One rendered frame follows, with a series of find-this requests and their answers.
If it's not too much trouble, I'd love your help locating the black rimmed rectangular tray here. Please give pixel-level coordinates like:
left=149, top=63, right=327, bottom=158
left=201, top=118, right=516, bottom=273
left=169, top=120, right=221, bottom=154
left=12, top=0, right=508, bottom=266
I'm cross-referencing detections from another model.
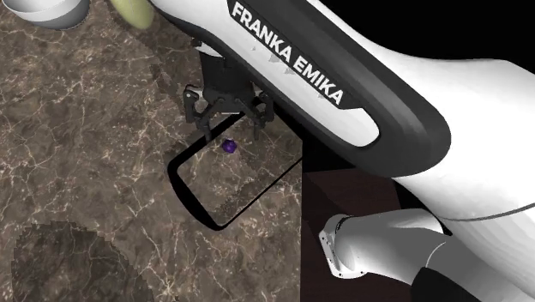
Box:
left=166, top=112, right=304, bottom=232

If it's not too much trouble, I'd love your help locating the white bowl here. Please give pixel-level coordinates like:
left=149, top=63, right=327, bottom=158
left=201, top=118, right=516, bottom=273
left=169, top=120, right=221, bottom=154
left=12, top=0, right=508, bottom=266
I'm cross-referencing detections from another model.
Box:
left=2, top=0, right=91, bottom=31

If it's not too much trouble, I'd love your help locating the yellow-green rounded fruit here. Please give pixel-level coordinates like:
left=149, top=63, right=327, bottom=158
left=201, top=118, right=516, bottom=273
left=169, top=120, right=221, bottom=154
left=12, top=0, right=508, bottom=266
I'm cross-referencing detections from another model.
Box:
left=109, top=0, right=156, bottom=31

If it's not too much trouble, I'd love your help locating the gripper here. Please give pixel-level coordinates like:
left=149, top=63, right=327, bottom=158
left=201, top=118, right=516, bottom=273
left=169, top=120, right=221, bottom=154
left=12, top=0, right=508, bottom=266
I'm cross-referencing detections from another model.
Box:
left=183, top=51, right=275, bottom=143

